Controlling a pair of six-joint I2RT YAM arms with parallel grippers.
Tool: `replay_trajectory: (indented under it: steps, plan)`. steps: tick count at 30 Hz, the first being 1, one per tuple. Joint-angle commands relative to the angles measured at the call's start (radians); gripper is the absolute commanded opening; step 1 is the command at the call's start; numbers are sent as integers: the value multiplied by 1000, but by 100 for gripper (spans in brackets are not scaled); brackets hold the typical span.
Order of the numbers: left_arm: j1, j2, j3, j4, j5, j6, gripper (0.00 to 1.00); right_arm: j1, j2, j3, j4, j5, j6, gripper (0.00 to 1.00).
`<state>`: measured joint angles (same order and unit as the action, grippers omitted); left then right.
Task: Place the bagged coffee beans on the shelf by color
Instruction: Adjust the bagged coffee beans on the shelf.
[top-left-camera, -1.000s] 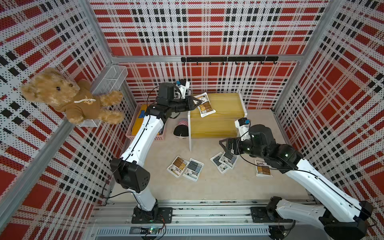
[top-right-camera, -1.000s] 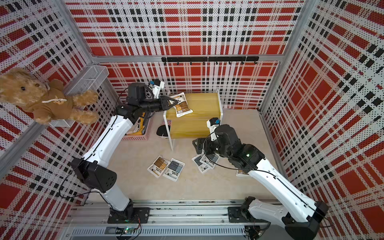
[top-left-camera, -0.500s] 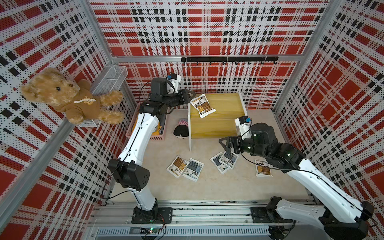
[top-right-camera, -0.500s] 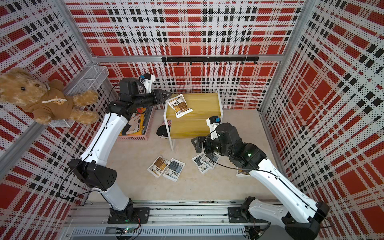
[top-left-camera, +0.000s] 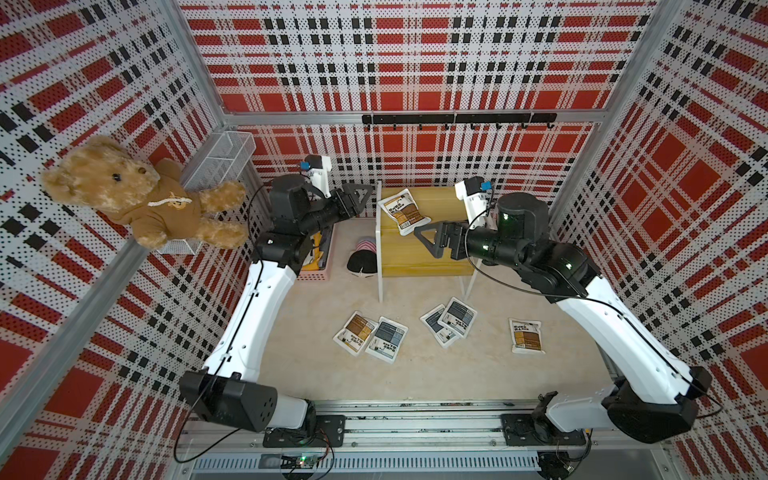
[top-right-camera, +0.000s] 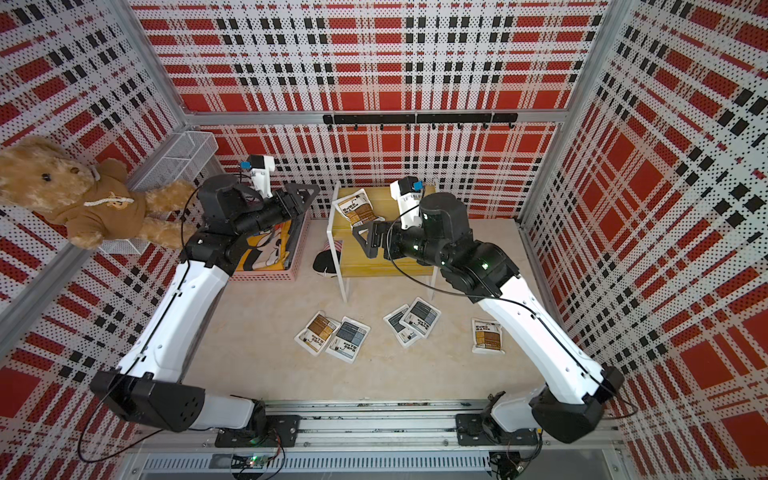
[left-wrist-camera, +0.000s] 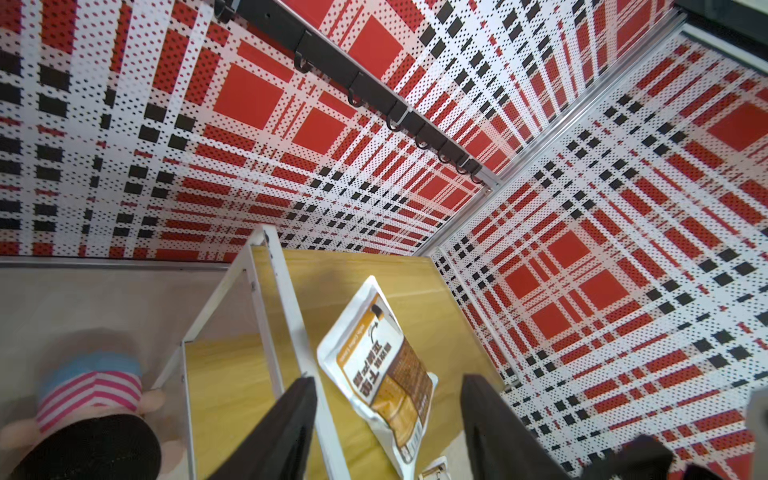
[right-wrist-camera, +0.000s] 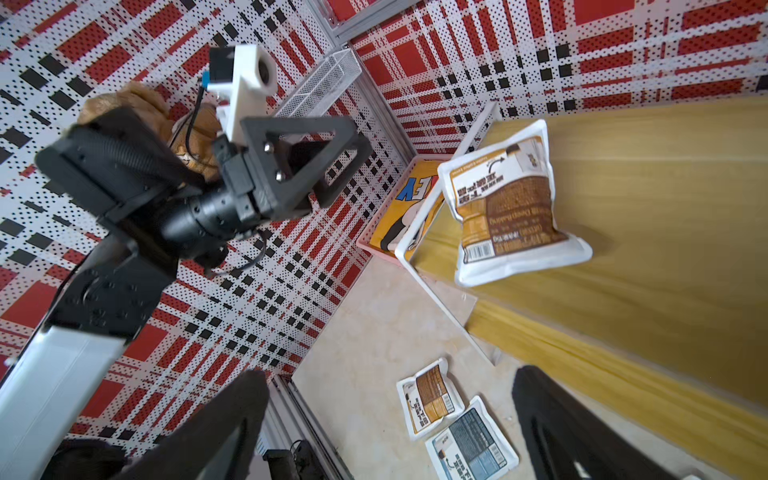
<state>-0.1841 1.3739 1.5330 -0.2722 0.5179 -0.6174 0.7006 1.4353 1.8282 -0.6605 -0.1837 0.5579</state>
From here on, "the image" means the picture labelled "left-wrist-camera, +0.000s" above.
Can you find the yellow two-tier shelf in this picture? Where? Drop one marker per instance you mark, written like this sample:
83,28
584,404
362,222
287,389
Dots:
297,297

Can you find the black doll with striped hat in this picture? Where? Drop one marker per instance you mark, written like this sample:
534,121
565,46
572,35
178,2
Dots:
90,424

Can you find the brown coffee bag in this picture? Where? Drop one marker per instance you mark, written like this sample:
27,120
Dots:
367,356

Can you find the black hook rail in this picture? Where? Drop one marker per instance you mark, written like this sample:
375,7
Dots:
311,50

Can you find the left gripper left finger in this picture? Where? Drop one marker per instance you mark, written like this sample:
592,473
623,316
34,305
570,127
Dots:
278,447

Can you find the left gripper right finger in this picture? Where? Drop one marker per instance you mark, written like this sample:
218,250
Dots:
499,445

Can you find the grey coffee bag left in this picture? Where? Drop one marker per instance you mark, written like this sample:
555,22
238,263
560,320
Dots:
436,470

